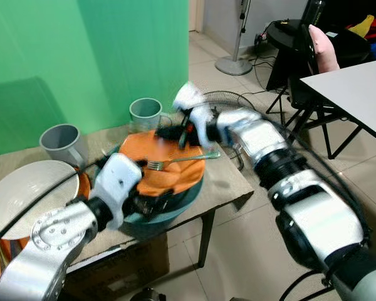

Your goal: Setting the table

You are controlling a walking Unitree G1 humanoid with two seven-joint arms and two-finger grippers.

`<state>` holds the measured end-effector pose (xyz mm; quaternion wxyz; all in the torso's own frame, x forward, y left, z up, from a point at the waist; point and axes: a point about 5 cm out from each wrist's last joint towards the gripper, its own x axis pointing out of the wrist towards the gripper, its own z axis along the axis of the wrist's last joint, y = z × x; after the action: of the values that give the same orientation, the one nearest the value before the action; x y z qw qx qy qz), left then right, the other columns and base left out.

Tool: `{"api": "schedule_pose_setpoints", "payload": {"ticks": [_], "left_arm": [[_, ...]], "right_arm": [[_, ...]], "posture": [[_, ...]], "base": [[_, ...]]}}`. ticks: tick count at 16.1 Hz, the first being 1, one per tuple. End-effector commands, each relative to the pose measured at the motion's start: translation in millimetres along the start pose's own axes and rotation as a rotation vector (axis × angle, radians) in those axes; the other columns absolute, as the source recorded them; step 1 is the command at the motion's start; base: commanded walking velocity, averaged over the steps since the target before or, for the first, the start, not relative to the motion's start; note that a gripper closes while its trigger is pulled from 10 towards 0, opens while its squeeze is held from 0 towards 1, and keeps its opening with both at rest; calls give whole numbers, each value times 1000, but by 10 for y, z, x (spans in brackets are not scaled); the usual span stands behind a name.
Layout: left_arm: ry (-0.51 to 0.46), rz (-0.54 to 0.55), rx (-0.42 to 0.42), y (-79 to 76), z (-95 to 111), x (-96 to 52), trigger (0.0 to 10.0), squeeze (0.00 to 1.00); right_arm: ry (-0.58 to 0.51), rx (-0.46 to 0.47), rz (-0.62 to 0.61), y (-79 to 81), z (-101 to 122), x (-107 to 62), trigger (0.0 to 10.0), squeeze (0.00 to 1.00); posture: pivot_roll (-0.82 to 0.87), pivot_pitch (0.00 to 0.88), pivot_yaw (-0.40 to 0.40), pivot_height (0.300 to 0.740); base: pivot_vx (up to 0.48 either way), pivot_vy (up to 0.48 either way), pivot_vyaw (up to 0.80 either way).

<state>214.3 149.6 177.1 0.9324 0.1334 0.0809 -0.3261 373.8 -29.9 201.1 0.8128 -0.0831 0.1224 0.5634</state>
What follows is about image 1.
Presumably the teal bowl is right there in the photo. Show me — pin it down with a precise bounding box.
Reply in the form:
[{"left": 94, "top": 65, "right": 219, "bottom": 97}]
[{"left": 91, "top": 145, "right": 208, "bottom": 226}]

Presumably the orange plate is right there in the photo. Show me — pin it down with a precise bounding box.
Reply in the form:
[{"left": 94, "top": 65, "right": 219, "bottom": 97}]
[{"left": 118, "top": 129, "right": 207, "bottom": 197}]

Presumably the silver metal fork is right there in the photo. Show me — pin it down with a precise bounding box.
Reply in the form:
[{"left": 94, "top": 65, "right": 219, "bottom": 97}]
[{"left": 147, "top": 150, "right": 222, "bottom": 171}]

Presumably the grey plastic cup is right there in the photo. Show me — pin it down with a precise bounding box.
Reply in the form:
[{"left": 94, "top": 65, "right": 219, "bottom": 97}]
[
  {"left": 128, "top": 97, "right": 164, "bottom": 132},
  {"left": 39, "top": 124, "right": 89, "bottom": 168}
]

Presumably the beige cloth covered table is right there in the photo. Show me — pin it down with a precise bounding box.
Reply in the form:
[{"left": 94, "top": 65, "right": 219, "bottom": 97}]
[{"left": 0, "top": 122, "right": 256, "bottom": 301}]

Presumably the grey standing fan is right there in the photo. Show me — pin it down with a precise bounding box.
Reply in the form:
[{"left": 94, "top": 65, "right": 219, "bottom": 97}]
[{"left": 214, "top": 0, "right": 256, "bottom": 77}]

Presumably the white bowl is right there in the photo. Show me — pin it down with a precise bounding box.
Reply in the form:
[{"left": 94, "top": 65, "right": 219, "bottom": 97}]
[{"left": 0, "top": 159, "right": 81, "bottom": 241}]

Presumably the white door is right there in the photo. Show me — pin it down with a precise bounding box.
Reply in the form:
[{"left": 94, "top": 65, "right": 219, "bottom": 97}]
[{"left": 188, "top": 0, "right": 205, "bottom": 33}]

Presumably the green backdrop screen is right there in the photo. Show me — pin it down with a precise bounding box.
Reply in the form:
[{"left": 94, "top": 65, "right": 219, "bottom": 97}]
[{"left": 0, "top": 0, "right": 191, "bottom": 157}]

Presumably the black round chair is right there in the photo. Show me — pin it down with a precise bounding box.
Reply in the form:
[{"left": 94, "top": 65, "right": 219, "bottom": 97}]
[{"left": 264, "top": 0, "right": 330, "bottom": 92}]

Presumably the pink pillow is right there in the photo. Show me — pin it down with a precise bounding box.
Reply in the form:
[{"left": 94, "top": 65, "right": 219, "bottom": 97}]
[{"left": 308, "top": 24, "right": 341, "bottom": 75}]

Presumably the white folding table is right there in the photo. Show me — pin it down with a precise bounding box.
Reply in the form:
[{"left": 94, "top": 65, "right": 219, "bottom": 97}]
[{"left": 290, "top": 58, "right": 376, "bottom": 161}]

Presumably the yellow object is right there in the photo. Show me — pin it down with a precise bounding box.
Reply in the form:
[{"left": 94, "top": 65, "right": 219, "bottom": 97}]
[{"left": 347, "top": 14, "right": 376, "bottom": 39}]

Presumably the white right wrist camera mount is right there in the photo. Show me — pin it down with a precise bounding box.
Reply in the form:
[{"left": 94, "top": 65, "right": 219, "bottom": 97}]
[{"left": 172, "top": 81, "right": 219, "bottom": 149}]

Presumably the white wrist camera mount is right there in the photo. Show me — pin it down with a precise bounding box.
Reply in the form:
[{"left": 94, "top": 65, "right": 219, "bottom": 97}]
[
  {"left": 172, "top": 81, "right": 219, "bottom": 149},
  {"left": 96, "top": 153, "right": 143, "bottom": 231}
]

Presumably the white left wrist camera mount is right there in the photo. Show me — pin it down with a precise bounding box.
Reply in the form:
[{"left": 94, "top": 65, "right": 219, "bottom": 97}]
[{"left": 96, "top": 153, "right": 143, "bottom": 231}]

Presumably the black wire fan grill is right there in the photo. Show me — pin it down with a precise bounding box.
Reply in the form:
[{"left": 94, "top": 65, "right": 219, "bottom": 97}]
[{"left": 199, "top": 90, "right": 259, "bottom": 171}]

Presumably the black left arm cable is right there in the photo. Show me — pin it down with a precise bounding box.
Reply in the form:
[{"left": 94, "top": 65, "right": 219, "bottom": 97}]
[{"left": 0, "top": 160, "right": 108, "bottom": 253}]

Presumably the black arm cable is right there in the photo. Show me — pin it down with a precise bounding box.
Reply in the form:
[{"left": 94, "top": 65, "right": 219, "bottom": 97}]
[
  {"left": 0, "top": 160, "right": 108, "bottom": 253},
  {"left": 263, "top": 119, "right": 372, "bottom": 301}
]

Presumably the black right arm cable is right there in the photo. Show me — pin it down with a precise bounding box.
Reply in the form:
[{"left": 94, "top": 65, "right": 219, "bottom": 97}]
[{"left": 263, "top": 119, "right": 372, "bottom": 301}]

